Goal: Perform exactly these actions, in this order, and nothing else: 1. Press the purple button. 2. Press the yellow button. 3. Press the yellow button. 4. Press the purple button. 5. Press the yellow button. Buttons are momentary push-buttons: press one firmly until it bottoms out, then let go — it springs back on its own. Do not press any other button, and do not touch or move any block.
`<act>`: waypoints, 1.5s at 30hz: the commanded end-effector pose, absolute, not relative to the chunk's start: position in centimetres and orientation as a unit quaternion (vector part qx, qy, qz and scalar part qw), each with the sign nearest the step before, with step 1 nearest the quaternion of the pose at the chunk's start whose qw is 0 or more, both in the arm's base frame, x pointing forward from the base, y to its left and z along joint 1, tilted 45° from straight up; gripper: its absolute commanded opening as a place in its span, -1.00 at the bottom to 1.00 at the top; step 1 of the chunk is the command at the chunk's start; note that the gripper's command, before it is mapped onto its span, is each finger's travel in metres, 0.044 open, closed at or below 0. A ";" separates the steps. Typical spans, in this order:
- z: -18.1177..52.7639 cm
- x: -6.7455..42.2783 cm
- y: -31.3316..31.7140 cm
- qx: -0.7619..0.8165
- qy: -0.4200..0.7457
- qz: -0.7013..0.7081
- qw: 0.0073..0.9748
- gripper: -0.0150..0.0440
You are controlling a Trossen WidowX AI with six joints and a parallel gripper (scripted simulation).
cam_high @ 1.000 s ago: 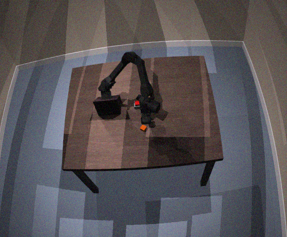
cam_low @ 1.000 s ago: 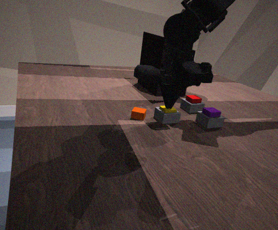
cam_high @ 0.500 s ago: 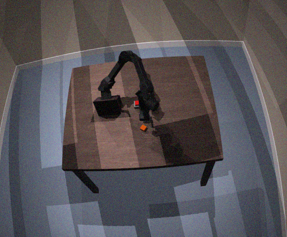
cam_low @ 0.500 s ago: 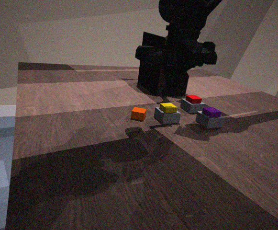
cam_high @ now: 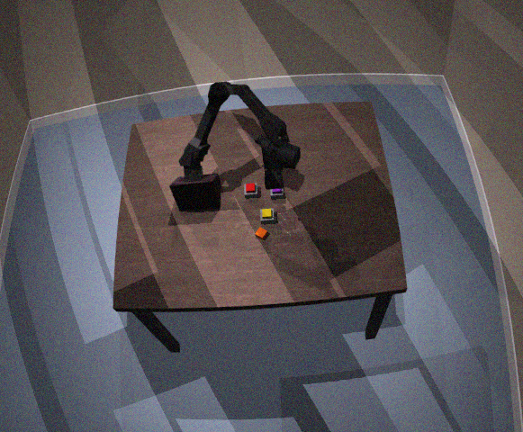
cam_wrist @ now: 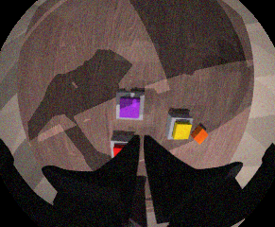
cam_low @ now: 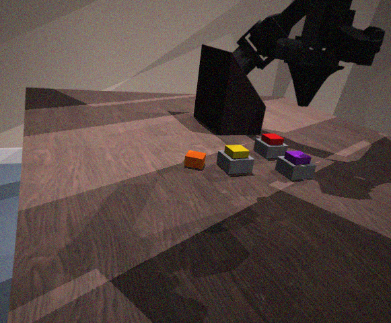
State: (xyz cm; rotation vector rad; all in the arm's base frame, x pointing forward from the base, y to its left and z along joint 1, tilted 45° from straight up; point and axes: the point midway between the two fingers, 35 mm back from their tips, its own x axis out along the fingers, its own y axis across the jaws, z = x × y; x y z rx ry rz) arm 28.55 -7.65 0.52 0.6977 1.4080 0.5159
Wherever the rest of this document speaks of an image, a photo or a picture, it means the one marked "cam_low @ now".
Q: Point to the orange block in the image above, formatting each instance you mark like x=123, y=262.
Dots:
x=195, y=159

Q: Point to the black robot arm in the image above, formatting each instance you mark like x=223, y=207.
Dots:
x=342, y=39

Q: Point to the red button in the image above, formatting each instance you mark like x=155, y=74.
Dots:
x=270, y=146

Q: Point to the purple button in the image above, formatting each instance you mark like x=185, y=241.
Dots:
x=295, y=165

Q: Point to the yellow button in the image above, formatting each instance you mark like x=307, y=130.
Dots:
x=235, y=159

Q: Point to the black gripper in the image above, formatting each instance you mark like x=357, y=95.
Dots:
x=309, y=68

